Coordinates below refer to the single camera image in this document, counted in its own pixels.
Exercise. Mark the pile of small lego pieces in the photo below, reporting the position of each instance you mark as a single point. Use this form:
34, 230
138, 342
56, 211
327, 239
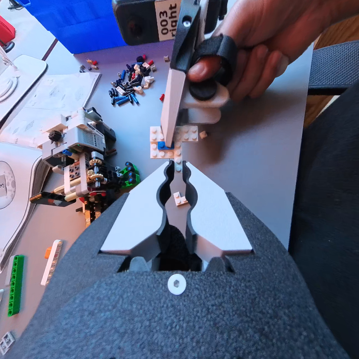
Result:
131, 81

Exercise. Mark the small blue lego plate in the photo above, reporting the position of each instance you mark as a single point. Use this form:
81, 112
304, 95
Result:
162, 145

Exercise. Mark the person's black clothing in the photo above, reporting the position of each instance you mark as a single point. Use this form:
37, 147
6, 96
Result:
328, 196

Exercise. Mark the grey lego technic model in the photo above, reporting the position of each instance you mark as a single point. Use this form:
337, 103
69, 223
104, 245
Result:
84, 137

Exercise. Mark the black chair armrest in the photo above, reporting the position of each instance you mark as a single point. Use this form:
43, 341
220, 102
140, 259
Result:
333, 67

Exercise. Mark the white flat board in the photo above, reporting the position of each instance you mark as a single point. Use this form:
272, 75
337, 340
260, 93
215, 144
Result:
30, 70

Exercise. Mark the green lego beam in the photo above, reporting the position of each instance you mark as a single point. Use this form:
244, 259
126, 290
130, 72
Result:
15, 286

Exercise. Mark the small orange lego piece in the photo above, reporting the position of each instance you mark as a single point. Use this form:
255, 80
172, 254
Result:
47, 252

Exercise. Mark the white corner lego plate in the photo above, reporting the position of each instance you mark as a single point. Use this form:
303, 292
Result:
178, 199

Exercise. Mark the small tan lego piece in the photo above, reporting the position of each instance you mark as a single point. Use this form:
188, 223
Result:
203, 135

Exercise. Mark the lego instruction booklet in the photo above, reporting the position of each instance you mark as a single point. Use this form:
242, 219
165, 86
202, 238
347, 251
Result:
56, 92

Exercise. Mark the white printed parts bag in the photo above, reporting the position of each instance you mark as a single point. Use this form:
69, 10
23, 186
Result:
16, 238

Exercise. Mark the grey lego plate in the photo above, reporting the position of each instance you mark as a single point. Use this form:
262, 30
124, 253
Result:
6, 340

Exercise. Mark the person's right hand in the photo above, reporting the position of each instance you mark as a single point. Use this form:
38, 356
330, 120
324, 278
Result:
266, 28

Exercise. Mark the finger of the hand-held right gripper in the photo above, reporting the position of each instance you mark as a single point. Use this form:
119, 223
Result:
174, 106

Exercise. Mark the red box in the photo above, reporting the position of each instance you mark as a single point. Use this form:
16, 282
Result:
5, 28

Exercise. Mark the blue plastic bin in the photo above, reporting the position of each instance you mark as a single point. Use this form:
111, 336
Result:
70, 22

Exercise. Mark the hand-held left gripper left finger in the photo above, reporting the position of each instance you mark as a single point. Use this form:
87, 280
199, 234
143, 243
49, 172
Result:
131, 221

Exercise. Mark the clear glass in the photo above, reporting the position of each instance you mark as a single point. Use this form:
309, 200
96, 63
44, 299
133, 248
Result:
8, 84

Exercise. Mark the white lego beam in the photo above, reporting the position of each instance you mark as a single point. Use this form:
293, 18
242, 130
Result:
52, 262

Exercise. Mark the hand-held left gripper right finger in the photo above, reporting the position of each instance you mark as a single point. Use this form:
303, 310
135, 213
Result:
218, 221

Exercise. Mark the white lego plate assembly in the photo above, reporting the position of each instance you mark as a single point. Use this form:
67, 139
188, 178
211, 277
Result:
155, 134

